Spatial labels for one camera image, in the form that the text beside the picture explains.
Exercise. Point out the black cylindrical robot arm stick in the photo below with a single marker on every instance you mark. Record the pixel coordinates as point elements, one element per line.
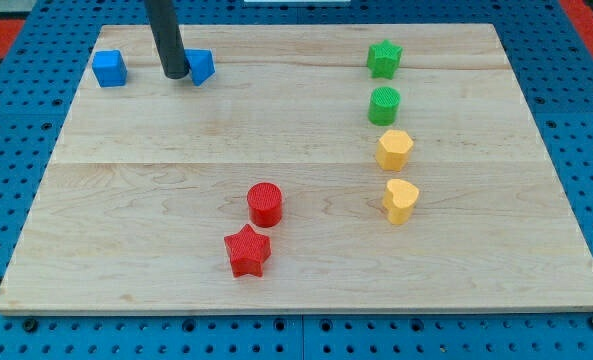
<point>167,37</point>

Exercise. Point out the red star block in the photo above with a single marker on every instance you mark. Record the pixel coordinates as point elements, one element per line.
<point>247,251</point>

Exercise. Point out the green star block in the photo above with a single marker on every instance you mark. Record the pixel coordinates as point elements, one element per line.
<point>383,59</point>

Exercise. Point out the red cylinder block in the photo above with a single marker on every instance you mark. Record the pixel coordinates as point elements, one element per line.
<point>265,204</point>

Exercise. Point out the light wooden board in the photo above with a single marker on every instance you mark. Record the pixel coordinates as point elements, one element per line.
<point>147,179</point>

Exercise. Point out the yellow hexagon block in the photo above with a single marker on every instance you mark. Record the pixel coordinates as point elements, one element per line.
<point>393,150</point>

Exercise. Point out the yellow heart block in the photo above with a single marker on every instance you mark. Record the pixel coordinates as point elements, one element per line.
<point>399,200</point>

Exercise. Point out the green cylinder block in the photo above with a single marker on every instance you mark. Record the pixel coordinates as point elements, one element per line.
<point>383,106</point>

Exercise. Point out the blue pentagon block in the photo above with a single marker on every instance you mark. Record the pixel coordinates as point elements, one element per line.
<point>201,63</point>

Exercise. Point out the blue cube block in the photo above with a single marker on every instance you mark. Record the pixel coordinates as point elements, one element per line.
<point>109,68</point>

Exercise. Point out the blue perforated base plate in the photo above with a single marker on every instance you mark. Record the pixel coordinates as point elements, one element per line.
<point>38,78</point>

